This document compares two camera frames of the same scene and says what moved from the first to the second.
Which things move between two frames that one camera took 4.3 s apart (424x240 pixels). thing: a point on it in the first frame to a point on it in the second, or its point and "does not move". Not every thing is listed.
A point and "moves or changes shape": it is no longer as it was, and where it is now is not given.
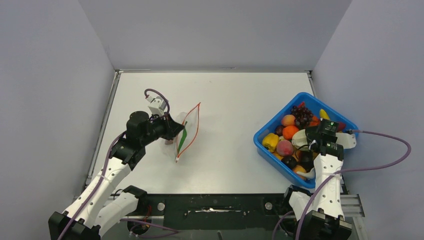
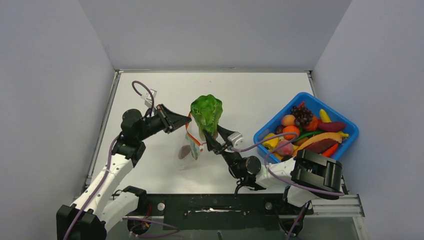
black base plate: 215,212 does not move
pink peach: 284,147 does not move
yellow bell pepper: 271,141 does not move
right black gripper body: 312,133 to 233,160
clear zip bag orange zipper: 190,121 moves or changes shape
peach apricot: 288,120 does not move
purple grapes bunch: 303,115 does not move
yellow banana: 323,114 does not move
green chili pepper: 183,138 to 194,152
